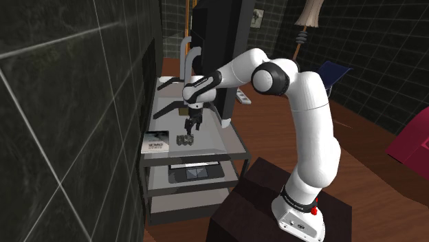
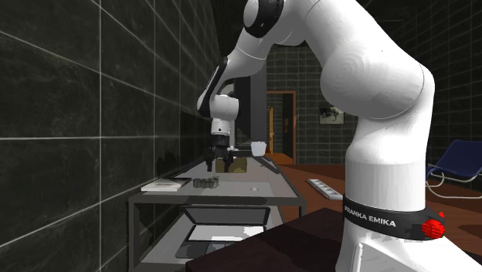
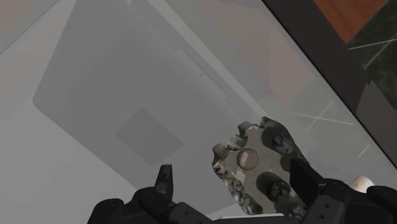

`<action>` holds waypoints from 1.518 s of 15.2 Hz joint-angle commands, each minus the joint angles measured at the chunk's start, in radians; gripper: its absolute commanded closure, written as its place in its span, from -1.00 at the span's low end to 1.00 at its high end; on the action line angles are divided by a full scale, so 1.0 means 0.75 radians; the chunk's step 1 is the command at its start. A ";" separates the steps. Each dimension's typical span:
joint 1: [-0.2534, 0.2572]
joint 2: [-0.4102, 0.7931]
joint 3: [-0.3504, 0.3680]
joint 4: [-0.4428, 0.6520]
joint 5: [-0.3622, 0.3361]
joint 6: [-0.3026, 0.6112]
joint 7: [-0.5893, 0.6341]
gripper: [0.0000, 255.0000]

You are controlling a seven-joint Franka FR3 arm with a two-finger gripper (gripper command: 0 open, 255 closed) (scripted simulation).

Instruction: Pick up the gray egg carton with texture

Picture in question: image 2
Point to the wooden door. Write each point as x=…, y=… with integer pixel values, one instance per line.
x=280, y=126

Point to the white power strip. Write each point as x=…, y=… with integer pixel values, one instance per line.
x=325, y=188

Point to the framed wall picture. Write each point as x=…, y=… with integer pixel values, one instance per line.
x=331, y=115

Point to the grey ridged block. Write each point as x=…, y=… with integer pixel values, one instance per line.
x=205, y=182

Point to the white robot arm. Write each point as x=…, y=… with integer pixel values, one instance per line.
x=376, y=113

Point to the blue lounge chair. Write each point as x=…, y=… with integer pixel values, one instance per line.
x=457, y=164

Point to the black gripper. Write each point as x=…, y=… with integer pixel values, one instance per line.
x=219, y=143

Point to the white book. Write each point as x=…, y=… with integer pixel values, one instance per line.
x=160, y=185

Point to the grey metal table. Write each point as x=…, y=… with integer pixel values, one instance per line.
x=233, y=190

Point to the open grey laptop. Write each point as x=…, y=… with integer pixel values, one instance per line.
x=222, y=229

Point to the white cup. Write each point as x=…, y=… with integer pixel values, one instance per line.
x=258, y=148

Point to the olive brown box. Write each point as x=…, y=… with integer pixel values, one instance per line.
x=238, y=164

